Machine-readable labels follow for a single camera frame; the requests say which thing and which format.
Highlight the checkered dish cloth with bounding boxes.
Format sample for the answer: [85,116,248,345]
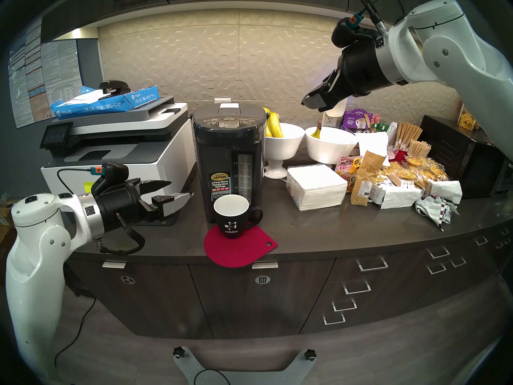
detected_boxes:
[415,196,459,231]

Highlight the black stapler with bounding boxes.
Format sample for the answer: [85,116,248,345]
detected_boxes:
[98,80,132,101]

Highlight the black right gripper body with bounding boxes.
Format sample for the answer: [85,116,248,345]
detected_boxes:
[335,37,397,101]

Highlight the white plug-in night light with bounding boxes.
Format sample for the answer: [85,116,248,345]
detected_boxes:
[325,99,348,128]

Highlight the black mug white inside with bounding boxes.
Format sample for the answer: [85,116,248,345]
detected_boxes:
[213,194,263,239]

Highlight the black electric water dispenser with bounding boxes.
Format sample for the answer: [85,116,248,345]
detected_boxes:
[190,103,268,223]

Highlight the blue printer paper ream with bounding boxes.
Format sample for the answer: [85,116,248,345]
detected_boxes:
[50,85,160,120]

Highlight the black microwave oven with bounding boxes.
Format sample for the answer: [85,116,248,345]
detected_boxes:
[419,115,513,199]

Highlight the clear yellow cracker packet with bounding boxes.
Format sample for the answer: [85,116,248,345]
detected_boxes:
[405,156,448,182]
[381,166,417,184]

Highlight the white printed sachet box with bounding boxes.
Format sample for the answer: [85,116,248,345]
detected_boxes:
[369,180,423,209]

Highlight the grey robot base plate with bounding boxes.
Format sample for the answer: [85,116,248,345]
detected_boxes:
[173,348,317,385]

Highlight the white paper bag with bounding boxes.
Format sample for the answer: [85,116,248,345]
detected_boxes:
[357,132,389,166]

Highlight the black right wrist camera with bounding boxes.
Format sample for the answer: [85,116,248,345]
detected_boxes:
[331,16,379,48]

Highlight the white pedestal bowl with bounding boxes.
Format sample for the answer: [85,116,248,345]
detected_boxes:
[263,123,306,179]

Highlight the red teardrop silicone mat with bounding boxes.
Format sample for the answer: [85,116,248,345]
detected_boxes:
[204,224,279,268]

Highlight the colourful text wall poster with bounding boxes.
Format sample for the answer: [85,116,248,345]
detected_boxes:
[8,47,53,129]

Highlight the black left gripper cable loop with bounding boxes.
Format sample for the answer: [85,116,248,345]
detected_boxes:
[95,214,145,255]

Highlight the white grey office printer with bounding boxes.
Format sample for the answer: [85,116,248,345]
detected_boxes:
[40,95,197,226]

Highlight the camera cable orange plug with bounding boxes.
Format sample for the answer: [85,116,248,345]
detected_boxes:
[57,166,104,194]
[348,0,406,34]

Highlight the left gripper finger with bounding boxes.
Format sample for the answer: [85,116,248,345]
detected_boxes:
[138,180,173,195]
[151,192,194,223]

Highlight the left camera cable orange plug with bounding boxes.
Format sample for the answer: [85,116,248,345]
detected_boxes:
[57,166,104,194]

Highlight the pink snack packet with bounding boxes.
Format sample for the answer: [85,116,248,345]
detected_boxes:
[335,156,363,178]

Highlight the yellow banana bunch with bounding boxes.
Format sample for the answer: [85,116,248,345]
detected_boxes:
[263,107,284,138]

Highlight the clear jar yellow snacks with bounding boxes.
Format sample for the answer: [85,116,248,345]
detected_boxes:
[458,103,479,131]

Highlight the white wide bowl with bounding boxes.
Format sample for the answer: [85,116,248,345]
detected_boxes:
[305,126,358,165]

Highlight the brown cardboard boxes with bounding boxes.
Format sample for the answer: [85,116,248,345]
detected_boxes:
[0,194,16,244]

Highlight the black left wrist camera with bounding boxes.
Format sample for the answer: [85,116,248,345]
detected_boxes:
[91,162,129,194]

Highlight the long wooden stirrer bundle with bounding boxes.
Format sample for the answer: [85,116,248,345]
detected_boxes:
[395,122,423,150]

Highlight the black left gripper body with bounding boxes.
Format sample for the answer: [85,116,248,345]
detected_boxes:
[96,180,162,234]

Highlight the black cable on base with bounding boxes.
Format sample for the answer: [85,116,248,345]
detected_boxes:
[194,368,231,385]

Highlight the dark wood base cabinet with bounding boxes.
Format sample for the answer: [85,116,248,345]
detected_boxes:
[68,220,513,340]

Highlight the grey text wall poster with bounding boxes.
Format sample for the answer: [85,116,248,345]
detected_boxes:
[40,39,83,108]

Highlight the purple cocoa box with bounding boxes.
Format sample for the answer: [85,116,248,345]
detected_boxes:
[341,109,373,133]

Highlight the brown paper coffee bag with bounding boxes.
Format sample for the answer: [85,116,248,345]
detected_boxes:
[351,150,386,207]

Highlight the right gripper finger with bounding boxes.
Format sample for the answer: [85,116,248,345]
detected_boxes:
[305,87,345,112]
[301,70,340,106]

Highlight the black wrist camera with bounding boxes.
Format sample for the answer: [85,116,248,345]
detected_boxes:
[331,16,379,48]
[91,162,129,194]

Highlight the short wooden stirrer bundle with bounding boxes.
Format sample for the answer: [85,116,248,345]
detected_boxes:
[407,140,432,158]

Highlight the white napkin stack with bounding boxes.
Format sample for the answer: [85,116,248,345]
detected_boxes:
[286,164,348,211]

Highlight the black floor cable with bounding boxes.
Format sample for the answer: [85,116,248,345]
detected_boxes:
[54,298,97,369]

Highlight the right camera cable orange plug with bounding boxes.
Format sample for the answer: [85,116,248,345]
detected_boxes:
[348,0,406,34]

